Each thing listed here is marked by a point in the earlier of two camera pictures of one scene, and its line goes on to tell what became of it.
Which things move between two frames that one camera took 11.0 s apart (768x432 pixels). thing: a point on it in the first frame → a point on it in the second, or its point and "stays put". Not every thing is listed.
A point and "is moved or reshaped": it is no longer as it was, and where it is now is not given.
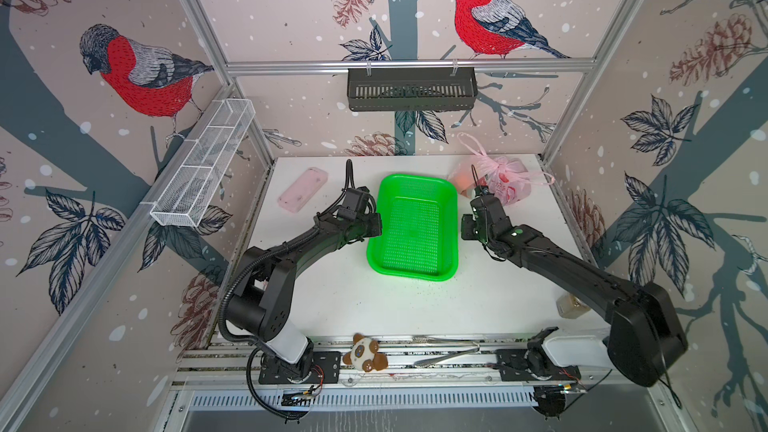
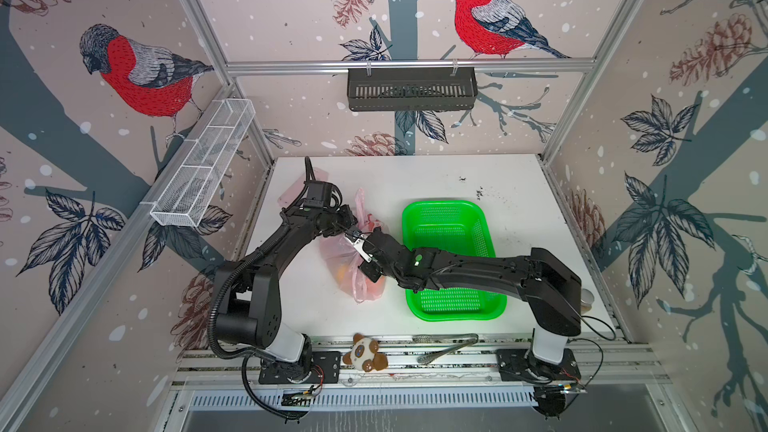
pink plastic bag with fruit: (507, 179) → (343, 260)
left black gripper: (377, 224) → (347, 220)
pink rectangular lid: (302, 189) stays put
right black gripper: (466, 222) → (369, 269)
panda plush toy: (364, 355) stays put
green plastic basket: (419, 238) is moved or reshaped
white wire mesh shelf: (202, 165) stays put
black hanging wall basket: (412, 91) stays put
